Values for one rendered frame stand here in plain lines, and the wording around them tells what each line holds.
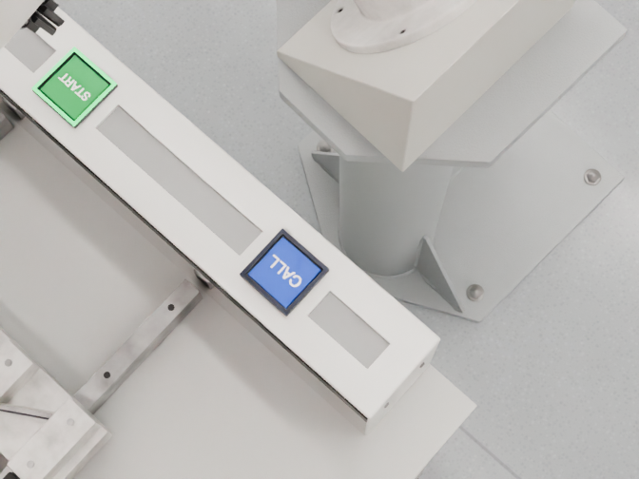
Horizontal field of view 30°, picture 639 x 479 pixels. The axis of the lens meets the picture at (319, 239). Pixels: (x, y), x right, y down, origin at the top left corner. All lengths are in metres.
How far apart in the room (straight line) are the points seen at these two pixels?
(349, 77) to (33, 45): 0.30
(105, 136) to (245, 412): 0.30
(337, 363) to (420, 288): 0.99
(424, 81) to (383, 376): 0.26
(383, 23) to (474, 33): 0.11
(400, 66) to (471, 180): 0.99
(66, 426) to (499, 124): 0.53
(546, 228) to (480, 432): 0.36
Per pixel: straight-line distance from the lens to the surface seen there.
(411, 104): 1.04
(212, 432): 1.17
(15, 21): 0.91
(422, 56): 1.09
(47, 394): 1.14
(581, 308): 2.06
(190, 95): 2.14
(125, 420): 1.18
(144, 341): 1.16
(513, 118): 1.25
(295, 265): 1.04
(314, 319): 1.04
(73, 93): 1.12
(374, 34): 1.14
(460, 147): 1.23
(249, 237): 1.06
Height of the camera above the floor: 1.97
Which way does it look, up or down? 75 degrees down
